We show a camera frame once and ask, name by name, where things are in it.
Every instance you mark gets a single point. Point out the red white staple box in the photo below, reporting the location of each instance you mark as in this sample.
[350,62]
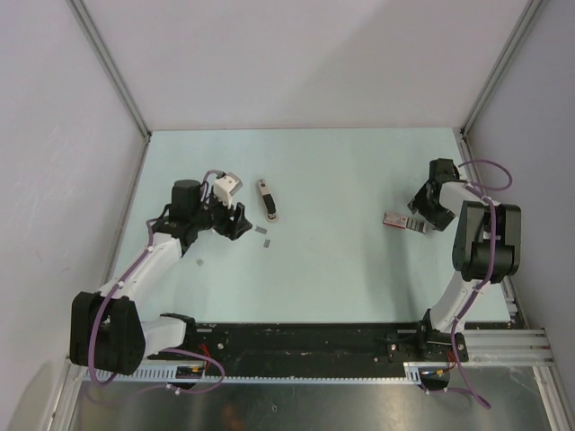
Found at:
[404,222]

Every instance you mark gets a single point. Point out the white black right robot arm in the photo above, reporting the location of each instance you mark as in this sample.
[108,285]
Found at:
[486,249]

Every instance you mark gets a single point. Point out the white slotted cable duct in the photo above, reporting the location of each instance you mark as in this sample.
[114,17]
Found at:
[172,373]

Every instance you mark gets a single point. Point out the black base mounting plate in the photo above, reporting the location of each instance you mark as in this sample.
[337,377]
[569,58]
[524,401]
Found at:
[336,350]

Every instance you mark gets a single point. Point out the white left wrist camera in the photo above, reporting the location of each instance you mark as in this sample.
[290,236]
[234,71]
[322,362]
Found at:
[224,188]

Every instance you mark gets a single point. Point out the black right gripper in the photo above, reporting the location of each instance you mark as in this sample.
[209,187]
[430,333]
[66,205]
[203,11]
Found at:
[438,220]

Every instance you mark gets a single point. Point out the aluminium frame rail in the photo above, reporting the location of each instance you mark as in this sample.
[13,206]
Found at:
[508,347]

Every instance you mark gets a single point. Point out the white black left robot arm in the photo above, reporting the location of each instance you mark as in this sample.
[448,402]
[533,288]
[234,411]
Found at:
[107,332]

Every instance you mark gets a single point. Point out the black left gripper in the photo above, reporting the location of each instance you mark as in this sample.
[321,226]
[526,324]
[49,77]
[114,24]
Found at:
[228,227]

